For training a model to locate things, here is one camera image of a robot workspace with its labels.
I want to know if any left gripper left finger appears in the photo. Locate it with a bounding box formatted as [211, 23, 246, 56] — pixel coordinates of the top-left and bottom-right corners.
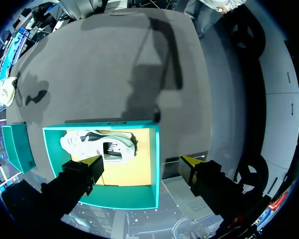
[41, 155, 105, 215]

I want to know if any teal shoebox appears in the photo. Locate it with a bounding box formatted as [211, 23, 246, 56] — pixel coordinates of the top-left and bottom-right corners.
[42, 120, 161, 210]

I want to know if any teal shoebox lid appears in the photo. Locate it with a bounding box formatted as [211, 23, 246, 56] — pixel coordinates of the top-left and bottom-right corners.
[1, 121, 36, 174]

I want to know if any person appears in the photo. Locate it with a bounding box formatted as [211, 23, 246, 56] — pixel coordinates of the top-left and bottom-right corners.
[183, 0, 247, 38]

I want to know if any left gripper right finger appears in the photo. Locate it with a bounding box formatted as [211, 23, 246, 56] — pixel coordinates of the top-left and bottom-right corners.
[178, 155, 259, 225]

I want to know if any white shoe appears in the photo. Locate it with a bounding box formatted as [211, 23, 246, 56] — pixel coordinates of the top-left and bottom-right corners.
[0, 76, 17, 107]
[60, 130, 139, 165]

